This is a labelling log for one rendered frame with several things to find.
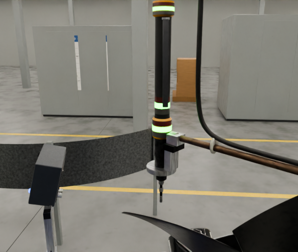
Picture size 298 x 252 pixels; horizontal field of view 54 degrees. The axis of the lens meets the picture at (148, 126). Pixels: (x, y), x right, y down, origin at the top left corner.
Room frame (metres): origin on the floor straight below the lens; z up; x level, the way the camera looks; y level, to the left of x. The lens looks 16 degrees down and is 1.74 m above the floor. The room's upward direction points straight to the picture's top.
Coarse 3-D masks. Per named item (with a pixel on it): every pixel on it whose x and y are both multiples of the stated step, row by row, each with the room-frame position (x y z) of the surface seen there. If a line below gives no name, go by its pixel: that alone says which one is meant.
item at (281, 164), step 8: (184, 136) 0.58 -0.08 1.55; (192, 144) 0.56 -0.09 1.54; (200, 144) 0.55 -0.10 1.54; (208, 144) 0.54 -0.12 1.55; (216, 144) 0.53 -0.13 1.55; (224, 152) 0.51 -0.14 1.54; (232, 152) 0.50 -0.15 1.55; (240, 152) 0.49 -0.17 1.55; (248, 160) 0.48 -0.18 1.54; (256, 160) 0.47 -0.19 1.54; (264, 160) 0.46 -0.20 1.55; (272, 160) 0.45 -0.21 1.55; (280, 168) 0.44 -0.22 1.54; (288, 168) 0.43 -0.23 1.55; (296, 168) 0.42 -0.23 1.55
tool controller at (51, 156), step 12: (48, 144) 1.35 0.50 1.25; (48, 156) 1.21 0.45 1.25; (60, 156) 1.24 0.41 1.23; (36, 168) 1.11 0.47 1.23; (48, 168) 1.12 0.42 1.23; (60, 168) 1.13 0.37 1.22; (36, 180) 1.11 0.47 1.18; (48, 180) 1.12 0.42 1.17; (60, 180) 1.14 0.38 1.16; (36, 192) 1.11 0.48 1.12; (48, 192) 1.12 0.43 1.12; (60, 192) 1.20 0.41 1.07; (36, 204) 1.11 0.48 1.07; (48, 204) 1.11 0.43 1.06
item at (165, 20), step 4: (164, 20) 0.61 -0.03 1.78; (168, 20) 0.61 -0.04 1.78; (164, 24) 0.61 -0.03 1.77; (168, 24) 0.61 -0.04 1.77; (164, 28) 0.61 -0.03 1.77; (168, 28) 0.61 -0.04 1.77; (164, 32) 0.60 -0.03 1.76; (168, 32) 0.61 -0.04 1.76; (164, 36) 0.60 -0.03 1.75; (168, 36) 0.61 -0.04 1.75; (164, 40) 0.60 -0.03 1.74; (168, 40) 0.61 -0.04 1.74; (164, 44) 0.60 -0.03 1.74; (168, 44) 0.61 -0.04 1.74; (164, 48) 0.60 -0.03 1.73; (168, 48) 0.61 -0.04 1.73; (164, 52) 0.60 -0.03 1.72; (168, 52) 0.61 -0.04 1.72; (164, 56) 0.60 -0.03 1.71; (164, 60) 0.60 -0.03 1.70; (164, 64) 0.60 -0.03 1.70; (164, 68) 0.60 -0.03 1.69; (164, 72) 0.60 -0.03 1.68; (164, 76) 0.60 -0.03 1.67; (164, 80) 0.60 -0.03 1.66; (164, 84) 0.60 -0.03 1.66; (164, 88) 0.60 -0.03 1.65; (164, 92) 0.60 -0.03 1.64; (164, 96) 0.60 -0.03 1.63; (164, 100) 0.60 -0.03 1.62; (164, 104) 0.60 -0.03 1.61
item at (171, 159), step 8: (168, 136) 0.59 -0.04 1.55; (176, 136) 0.58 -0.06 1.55; (168, 144) 0.59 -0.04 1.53; (176, 144) 0.58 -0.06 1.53; (168, 152) 0.59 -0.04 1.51; (176, 152) 0.61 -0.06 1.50; (152, 160) 0.65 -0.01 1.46; (168, 160) 0.59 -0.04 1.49; (176, 160) 0.61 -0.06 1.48; (152, 168) 0.61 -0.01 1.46; (160, 168) 0.61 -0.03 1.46; (168, 168) 0.59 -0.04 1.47
